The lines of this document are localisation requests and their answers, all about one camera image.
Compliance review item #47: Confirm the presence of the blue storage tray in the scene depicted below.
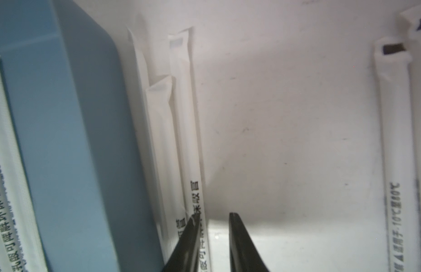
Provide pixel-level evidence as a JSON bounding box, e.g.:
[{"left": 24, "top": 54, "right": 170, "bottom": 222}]
[{"left": 0, "top": 1, "right": 164, "bottom": 272}]

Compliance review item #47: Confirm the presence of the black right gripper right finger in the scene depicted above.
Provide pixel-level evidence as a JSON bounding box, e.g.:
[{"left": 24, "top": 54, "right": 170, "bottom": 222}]
[{"left": 229, "top": 213, "right": 269, "bottom": 272}]

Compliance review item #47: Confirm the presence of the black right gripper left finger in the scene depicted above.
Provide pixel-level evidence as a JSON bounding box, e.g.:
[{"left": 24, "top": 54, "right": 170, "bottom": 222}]
[{"left": 162, "top": 214, "right": 201, "bottom": 272}]

